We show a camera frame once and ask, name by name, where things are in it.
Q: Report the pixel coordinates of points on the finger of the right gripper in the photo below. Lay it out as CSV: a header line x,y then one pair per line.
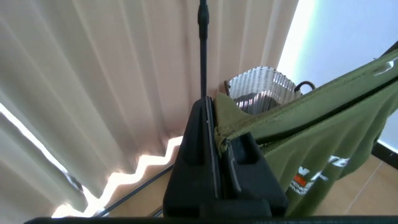
x,y
392,48

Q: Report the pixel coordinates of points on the beige curtain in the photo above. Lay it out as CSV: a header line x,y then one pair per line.
x,y
93,77

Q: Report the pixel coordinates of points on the white laundry basket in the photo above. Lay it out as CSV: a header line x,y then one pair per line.
x,y
261,81

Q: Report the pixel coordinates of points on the black clothes rack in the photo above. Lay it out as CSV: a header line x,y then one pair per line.
x,y
203,46

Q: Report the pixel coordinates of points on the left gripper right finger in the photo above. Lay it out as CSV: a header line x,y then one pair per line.
x,y
255,183

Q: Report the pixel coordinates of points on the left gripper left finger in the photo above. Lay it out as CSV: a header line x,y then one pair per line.
x,y
192,174

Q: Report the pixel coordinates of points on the green long-sleeved shirt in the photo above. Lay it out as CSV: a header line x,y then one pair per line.
x,y
311,130

